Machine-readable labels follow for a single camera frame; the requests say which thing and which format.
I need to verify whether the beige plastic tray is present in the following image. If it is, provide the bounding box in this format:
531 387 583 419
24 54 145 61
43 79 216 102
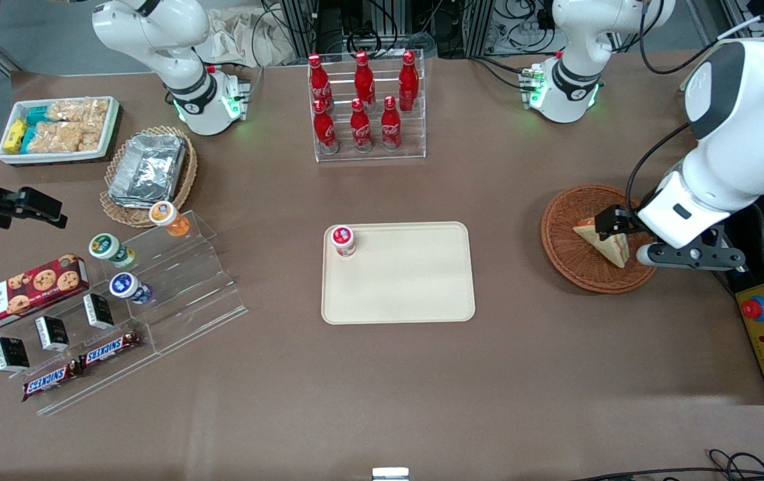
321 222 476 325

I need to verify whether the clear-wrapped cracker pack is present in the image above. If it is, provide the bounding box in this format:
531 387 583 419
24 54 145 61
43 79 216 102
27 122 86 154
47 98 111 125
78 120 104 152

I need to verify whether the triangular sandwich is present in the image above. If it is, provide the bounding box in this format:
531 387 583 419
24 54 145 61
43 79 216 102
572 217 631 269

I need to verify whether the black aluminium frame rack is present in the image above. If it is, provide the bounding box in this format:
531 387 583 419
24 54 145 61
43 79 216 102
277 0 498 59

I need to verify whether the clear acrylic stepped stand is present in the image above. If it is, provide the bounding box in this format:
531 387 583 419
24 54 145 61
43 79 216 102
0 210 249 416

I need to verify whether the red Walkers cookie box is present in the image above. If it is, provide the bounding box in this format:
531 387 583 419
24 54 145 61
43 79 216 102
0 253 91 336

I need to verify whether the Snickers chocolate bar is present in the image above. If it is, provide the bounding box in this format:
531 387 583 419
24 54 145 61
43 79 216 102
78 329 143 369
21 360 83 402

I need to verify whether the beige cloth bag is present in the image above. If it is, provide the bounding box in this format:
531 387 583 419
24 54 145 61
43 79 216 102
194 7 297 67

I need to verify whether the red Coca-Cola bottle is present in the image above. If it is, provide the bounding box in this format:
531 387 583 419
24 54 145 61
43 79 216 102
398 50 420 113
313 99 341 156
307 53 334 112
353 51 377 112
349 98 374 154
380 96 403 152

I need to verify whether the red-lid yogurt bottle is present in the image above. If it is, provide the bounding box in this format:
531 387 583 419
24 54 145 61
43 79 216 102
331 226 357 259

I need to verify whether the blue-lid yogurt bottle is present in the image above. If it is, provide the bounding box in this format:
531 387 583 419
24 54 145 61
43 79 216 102
109 272 154 305

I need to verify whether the light wicker basket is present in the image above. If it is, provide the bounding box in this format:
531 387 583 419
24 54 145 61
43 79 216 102
100 126 198 228

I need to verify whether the looped black floor cable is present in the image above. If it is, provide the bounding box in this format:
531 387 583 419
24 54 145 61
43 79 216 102
708 448 764 481

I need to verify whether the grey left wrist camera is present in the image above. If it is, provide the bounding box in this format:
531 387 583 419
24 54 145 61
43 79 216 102
636 242 748 272

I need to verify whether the small black box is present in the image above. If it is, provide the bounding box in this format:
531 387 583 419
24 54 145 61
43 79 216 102
83 293 115 330
35 315 71 353
0 336 31 373

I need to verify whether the stack of foil trays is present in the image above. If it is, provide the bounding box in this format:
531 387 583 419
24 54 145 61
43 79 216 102
108 133 188 208

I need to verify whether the green-lid yogurt bottle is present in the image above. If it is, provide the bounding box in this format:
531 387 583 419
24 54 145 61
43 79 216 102
88 232 136 270

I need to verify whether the orange-lid yogurt bottle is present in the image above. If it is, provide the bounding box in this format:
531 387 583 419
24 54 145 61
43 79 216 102
149 200 191 238

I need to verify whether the yellow snack packet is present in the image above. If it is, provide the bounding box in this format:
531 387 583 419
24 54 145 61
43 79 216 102
3 118 28 155

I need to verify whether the clear acrylic bottle rack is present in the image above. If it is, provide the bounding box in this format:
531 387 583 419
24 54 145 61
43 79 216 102
307 49 427 164

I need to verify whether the white rectangular snack tray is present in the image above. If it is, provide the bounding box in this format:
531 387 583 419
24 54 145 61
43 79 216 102
0 96 120 165

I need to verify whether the brown wicker basket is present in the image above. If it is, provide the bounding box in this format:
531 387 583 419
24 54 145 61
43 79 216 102
541 184 660 295

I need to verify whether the long black floor cable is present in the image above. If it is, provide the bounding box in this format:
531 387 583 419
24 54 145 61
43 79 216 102
570 466 764 481

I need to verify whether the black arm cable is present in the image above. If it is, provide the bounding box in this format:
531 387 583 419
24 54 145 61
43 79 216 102
626 0 764 214

